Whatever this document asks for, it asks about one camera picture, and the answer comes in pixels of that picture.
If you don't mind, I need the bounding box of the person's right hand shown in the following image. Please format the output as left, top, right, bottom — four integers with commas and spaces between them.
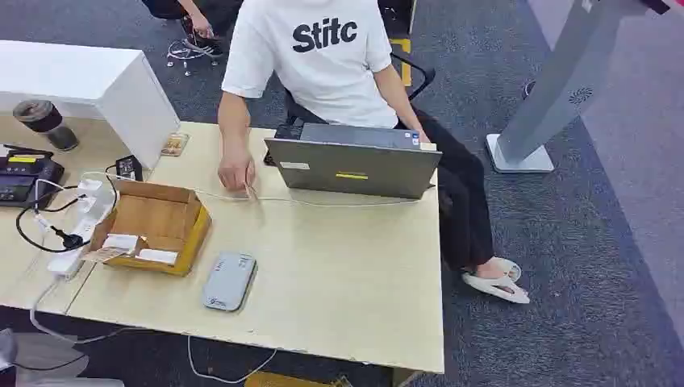
217, 148, 257, 194

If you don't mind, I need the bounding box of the small printed card packet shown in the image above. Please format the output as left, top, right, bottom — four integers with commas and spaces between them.
160, 132, 191, 158

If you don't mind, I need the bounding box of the grey laptop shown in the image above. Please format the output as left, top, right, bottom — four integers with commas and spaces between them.
264, 123, 444, 201

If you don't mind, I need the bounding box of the open wooden card box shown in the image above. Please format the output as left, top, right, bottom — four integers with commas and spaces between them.
83, 178, 213, 277

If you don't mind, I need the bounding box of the black power adapter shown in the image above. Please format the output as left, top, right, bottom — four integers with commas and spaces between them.
104, 154, 144, 184

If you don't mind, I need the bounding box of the grey flat card reader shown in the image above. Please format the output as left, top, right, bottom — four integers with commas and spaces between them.
201, 252, 259, 314

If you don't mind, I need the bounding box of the seated person in white shirt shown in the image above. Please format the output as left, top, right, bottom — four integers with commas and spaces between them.
216, 0, 522, 279

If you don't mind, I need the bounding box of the white card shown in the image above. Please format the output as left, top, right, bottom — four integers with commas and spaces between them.
101, 233, 140, 254
135, 248, 180, 267

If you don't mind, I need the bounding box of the silver chair base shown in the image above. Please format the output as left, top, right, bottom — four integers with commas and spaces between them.
165, 38, 220, 77

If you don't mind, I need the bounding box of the grey kiosk stand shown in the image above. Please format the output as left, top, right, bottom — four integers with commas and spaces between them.
485, 0, 656, 175

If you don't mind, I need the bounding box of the pale slipper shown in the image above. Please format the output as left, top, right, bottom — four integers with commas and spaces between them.
461, 272, 531, 306
489, 256, 523, 284

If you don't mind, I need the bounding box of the person in dark clothes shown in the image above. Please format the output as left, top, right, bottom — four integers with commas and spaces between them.
140, 0, 244, 41

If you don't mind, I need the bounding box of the white power strip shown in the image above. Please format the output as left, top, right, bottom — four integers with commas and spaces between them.
47, 178, 118, 280

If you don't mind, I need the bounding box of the white cabinet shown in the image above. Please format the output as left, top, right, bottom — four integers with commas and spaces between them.
0, 39, 181, 171

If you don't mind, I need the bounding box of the dark drink cup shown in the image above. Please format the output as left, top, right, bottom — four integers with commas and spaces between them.
12, 99, 81, 152

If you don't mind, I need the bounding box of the black desk terminal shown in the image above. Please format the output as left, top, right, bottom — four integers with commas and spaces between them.
0, 144, 65, 210

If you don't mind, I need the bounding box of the yellow box under desk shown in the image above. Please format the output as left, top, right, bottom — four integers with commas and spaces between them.
244, 371, 354, 387

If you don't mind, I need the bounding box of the black plug with cable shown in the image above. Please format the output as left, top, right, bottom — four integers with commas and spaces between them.
15, 184, 92, 254

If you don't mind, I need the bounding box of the hanging white cable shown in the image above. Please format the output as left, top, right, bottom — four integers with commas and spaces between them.
186, 335, 278, 385

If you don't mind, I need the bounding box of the white power strip cord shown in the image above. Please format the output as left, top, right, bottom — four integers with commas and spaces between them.
28, 275, 156, 346

